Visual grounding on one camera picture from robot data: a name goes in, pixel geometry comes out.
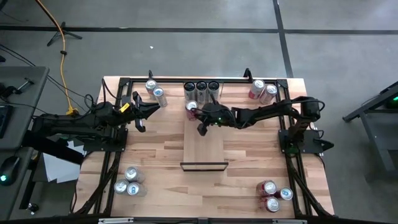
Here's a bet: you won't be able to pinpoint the black keyboard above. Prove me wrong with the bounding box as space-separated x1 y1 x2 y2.
0 105 14 139

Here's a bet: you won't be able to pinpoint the black clamp tool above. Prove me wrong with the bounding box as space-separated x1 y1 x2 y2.
0 77 35 98

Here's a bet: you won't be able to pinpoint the silver mounting bracket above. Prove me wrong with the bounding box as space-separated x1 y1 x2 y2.
272 218 308 224
98 217 135 224

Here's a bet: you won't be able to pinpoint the white and red beverage can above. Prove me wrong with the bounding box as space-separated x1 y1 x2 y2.
248 79 266 100

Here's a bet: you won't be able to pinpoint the grey neighbouring workstation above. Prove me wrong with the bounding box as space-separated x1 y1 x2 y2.
341 80 398 175

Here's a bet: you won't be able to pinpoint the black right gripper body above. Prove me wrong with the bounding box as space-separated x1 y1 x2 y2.
197 92 234 137

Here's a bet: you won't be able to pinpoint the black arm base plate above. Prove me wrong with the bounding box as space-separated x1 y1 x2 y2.
278 128 335 156
83 126 129 153

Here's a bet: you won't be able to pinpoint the black table frame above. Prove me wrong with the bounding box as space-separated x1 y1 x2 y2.
70 76 335 218

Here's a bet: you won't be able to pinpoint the orange extension cable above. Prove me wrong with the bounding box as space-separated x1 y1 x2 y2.
34 0 78 116

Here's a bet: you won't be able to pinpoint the grey side desk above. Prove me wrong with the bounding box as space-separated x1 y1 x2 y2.
0 65 50 220

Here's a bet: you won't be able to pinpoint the wooden shelf with black frame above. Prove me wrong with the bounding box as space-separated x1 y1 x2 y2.
179 80 230 172

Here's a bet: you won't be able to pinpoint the white paper sheets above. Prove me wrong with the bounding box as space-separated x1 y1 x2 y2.
42 139 85 184

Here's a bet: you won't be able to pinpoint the black tripod base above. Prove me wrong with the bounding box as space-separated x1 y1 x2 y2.
46 21 83 47

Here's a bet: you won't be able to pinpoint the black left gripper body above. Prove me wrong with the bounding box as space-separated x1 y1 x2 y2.
124 91 146 133

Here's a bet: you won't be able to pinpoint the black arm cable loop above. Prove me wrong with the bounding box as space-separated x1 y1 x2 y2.
99 77 126 108

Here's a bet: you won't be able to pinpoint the black computer mouse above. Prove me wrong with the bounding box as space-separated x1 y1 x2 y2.
0 155 21 187

